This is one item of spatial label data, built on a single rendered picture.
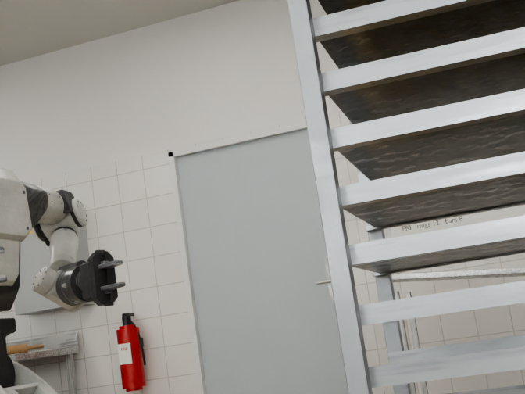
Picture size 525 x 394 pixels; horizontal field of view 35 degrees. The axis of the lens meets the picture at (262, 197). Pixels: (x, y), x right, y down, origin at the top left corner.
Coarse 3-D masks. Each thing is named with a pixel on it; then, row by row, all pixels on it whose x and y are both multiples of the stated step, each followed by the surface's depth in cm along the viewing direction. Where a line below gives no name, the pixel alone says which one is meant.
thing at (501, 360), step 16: (496, 352) 115; (512, 352) 114; (384, 368) 119; (400, 368) 118; (416, 368) 118; (432, 368) 117; (448, 368) 116; (464, 368) 116; (480, 368) 115; (496, 368) 115; (512, 368) 114; (384, 384) 119; (400, 384) 118
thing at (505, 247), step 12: (516, 240) 125; (444, 252) 127; (456, 252) 131; (468, 252) 135; (480, 252) 140; (492, 252) 144; (504, 252) 149; (372, 264) 132; (384, 264) 136; (396, 264) 141; (408, 264) 145; (420, 264) 151; (432, 264) 156
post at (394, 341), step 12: (372, 240) 164; (384, 276) 162; (384, 288) 162; (384, 300) 162; (384, 324) 161; (396, 324) 161; (384, 336) 161; (396, 336) 160; (396, 348) 160; (408, 384) 159
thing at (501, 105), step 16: (496, 96) 119; (512, 96) 119; (416, 112) 122; (432, 112) 122; (448, 112) 121; (464, 112) 120; (480, 112) 120; (496, 112) 119; (512, 112) 119; (336, 128) 125; (352, 128) 125; (368, 128) 124; (384, 128) 123; (400, 128) 123; (416, 128) 122; (432, 128) 122; (448, 128) 123; (336, 144) 125; (352, 144) 124; (368, 144) 126
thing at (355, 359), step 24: (288, 0) 127; (312, 24) 128; (312, 48) 125; (312, 72) 124; (312, 96) 124; (312, 120) 123; (312, 144) 123; (336, 168) 124; (336, 192) 121; (336, 216) 121; (336, 240) 120; (336, 264) 120; (336, 288) 119; (336, 312) 119; (360, 336) 118; (360, 360) 117; (360, 384) 117
